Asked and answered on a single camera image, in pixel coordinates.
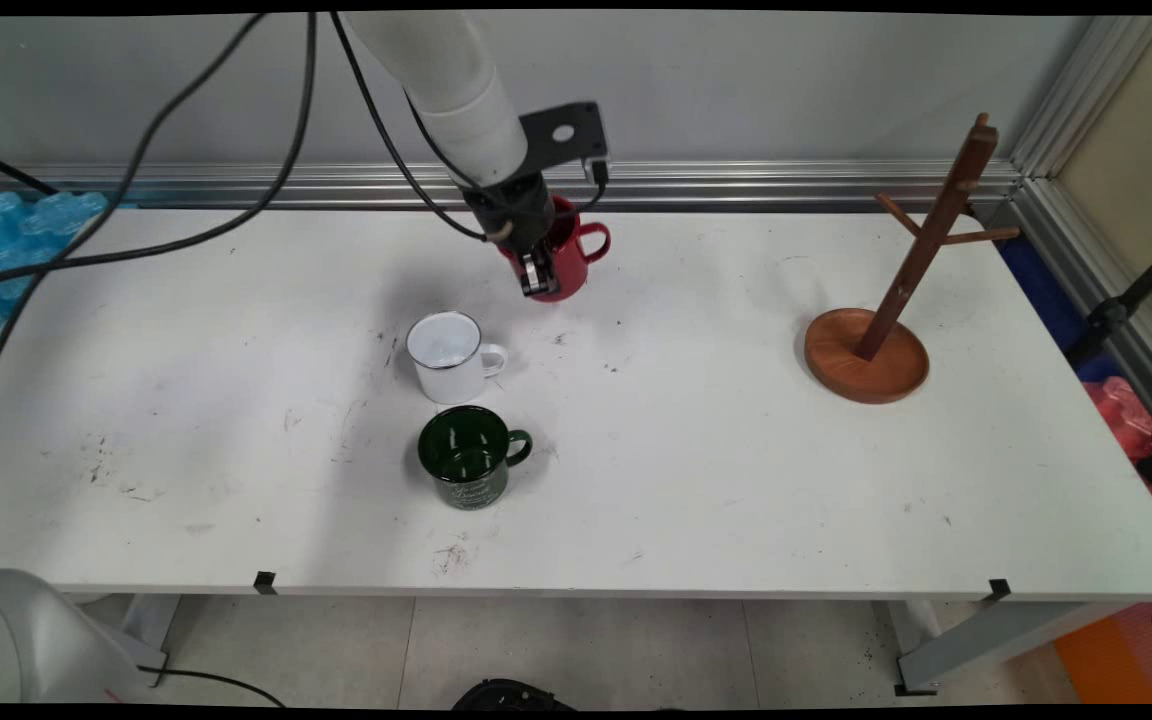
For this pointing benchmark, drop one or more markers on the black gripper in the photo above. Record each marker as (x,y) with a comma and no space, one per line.
(516,210)

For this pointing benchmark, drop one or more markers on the red enamel mug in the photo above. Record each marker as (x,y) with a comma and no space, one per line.
(576,260)

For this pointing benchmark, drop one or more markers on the white enamel mug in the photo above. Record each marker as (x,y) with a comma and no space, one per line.
(451,375)

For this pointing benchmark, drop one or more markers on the dark green enamel mug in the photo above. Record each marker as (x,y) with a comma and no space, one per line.
(471,485)

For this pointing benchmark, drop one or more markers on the brown wooden mug tree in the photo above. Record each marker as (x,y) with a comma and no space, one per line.
(866,372)

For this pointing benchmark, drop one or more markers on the small black edge clip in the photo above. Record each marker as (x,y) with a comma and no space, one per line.
(265,582)
(999,590)

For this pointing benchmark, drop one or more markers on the black object on floor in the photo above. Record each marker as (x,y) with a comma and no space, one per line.
(511,695)

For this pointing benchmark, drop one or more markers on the blue plastic box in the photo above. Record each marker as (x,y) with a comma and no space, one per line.
(1044,290)

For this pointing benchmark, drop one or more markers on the grey metal table leg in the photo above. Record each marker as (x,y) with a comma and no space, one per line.
(976,640)
(141,625)

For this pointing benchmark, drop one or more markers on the blue plastic bubble pack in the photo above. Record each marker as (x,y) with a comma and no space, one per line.
(6,240)

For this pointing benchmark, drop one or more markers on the black stand pole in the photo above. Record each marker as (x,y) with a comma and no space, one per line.
(1111,312)

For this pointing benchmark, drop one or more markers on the pink red plastic bag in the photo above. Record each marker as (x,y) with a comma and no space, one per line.
(1121,415)

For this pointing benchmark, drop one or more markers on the beige partition panel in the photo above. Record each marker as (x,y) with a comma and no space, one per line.
(1136,150)

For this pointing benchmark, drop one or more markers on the black camera mounting plate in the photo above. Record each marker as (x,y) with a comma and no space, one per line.
(581,135)

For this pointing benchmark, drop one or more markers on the long aluminium profile rail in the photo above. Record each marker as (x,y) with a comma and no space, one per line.
(736,185)

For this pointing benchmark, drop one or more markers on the aluminium profile frame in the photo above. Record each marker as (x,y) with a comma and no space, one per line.
(1061,110)

